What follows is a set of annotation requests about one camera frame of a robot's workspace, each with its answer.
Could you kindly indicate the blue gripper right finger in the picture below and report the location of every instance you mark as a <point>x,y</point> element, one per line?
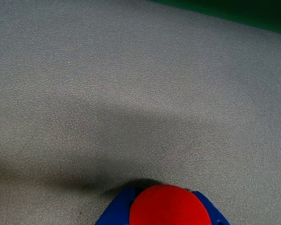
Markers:
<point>210,211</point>

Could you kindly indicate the gray mat with NOWROBO print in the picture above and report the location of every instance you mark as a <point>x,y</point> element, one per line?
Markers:
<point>107,93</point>

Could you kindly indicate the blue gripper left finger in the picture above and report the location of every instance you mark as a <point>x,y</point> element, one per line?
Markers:
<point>118,208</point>

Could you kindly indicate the red ball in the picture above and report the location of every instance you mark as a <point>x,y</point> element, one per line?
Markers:
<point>168,206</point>

